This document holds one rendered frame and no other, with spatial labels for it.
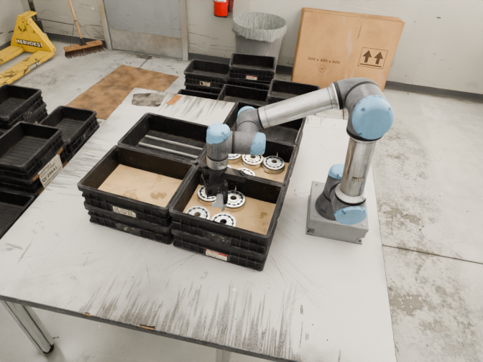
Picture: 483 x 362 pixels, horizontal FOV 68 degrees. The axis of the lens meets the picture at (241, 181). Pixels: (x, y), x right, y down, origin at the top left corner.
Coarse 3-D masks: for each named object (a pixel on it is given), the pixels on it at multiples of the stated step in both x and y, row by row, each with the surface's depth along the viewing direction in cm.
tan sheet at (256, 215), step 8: (192, 200) 154; (248, 200) 156; (256, 200) 157; (208, 208) 151; (216, 208) 152; (248, 208) 153; (256, 208) 153; (264, 208) 153; (272, 208) 154; (240, 216) 149; (248, 216) 149; (256, 216) 150; (264, 216) 150; (240, 224) 146; (248, 224) 146; (256, 224) 146; (264, 224) 147; (264, 232) 144
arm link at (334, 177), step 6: (330, 168) 146; (336, 168) 145; (342, 168) 145; (330, 174) 145; (336, 174) 141; (330, 180) 145; (336, 180) 142; (324, 186) 152; (330, 186) 144; (324, 192) 152; (330, 192) 143; (330, 198) 149
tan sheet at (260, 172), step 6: (240, 162) 175; (234, 168) 172; (240, 168) 172; (246, 168) 172; (258, 168) 173; (258, 174) 170; (264, 174) 170; (270, 174) 170; (276, 174) 170; (282, 174) 171; (276, 180) 167; (282, 180) 167
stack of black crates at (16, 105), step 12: (0, 96) 259; (12, 96) 268; (24, 96) 266; (36, 96) 255; (0, 108) 257; (12, 108) 258; (24, 108) 248; (36, 108) 259; (0, 120) 234; (12, 120) 238; (24, 120) 248; (36, 120) 260
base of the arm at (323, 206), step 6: (318, 198) 157; (324, 198) 152; (318, 204) 156; (324, 204) 153; (330, 204) 151; (318, 210) 156; (324, 210) 155; (330, 210) 152; (324, 216) 154; (330, 216) 153
